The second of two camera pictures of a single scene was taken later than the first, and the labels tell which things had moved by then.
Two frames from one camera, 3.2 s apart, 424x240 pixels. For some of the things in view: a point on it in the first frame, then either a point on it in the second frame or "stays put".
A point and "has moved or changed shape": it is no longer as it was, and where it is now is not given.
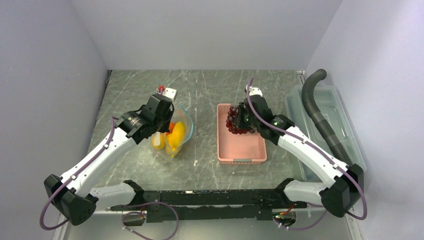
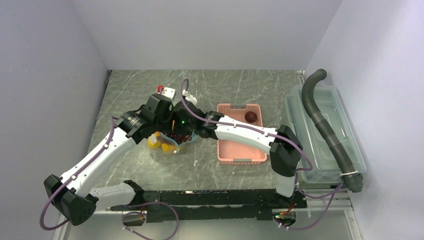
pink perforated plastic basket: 235,145 stays put
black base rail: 256,204 stays put
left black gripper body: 163,123 stays put
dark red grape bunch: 230,122 has moved or changed shape
